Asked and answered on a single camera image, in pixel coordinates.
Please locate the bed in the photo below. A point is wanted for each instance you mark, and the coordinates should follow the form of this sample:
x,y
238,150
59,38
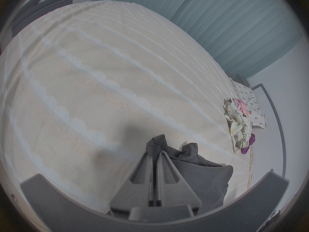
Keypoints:
x,y
96,81

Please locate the pink garment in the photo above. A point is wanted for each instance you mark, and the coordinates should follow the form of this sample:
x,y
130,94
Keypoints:
x,y
241,106

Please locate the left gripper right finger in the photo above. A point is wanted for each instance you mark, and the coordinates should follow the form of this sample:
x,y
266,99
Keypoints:
x,y
185,196

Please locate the white printed pillow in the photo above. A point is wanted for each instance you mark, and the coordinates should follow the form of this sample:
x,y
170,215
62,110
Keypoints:
x,y
253,105

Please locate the black T-shirt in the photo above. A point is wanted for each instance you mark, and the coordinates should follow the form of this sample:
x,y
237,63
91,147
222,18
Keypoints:
x,y
200,175

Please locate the grey bedside table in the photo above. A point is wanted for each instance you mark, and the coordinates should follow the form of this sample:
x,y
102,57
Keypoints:
x,y
241,80

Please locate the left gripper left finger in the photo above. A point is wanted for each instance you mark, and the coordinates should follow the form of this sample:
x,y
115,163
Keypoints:
x,y
125,196

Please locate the purple garment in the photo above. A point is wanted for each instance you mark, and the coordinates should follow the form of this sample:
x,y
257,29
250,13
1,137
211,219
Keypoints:
x,y
249,142

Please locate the white printed garment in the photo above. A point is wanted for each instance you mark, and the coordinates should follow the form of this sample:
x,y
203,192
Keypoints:
x,y
237,127

